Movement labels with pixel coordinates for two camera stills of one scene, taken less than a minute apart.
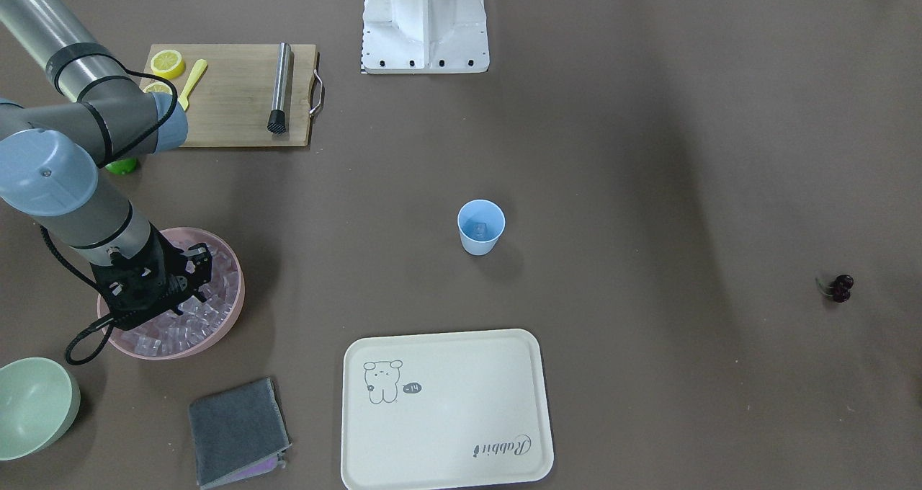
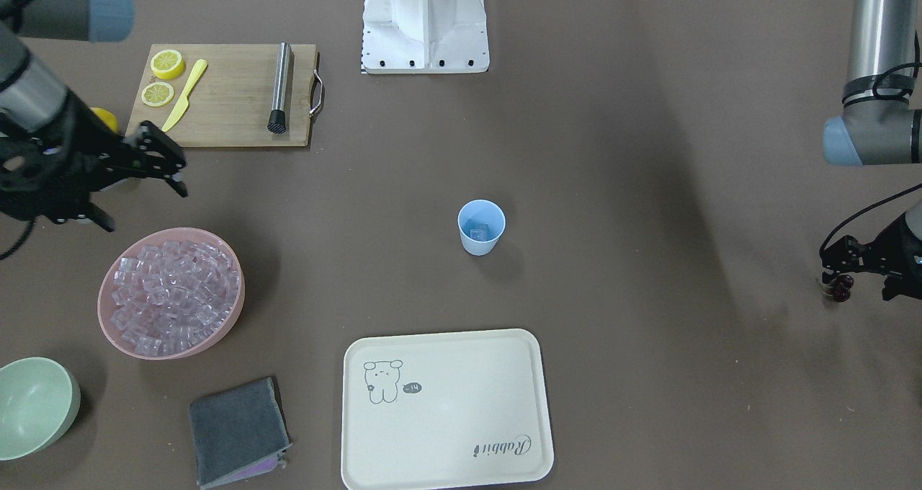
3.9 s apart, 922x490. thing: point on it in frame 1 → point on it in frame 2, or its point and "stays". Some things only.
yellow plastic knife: (199, 68) stays
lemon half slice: (167, 64) stays
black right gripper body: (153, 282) → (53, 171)
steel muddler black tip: (277, 119) stays
